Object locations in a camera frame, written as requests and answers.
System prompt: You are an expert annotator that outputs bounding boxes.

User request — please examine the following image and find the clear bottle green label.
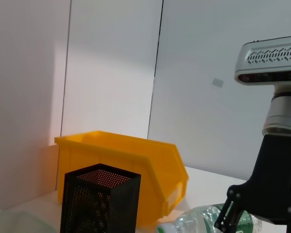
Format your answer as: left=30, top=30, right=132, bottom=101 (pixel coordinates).
left=156, top=203, right=262, bottom=233

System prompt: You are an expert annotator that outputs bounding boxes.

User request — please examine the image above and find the yellow plastic storage bin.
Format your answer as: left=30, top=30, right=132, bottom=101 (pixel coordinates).
left=54, top=130, right=189, bottom=229

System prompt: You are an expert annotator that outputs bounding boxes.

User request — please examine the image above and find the black mesh pen holder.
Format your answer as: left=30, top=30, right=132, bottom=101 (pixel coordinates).
left=60, top=163, right=142, bottom=233

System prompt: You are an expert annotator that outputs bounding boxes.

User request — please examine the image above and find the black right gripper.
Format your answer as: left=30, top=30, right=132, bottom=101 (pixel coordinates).
left=214, top=134, right=291, bottom=233

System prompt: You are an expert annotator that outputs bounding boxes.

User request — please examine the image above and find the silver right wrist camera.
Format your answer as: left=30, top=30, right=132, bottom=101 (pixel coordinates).
left=234, top=33, right=291, bottom=86

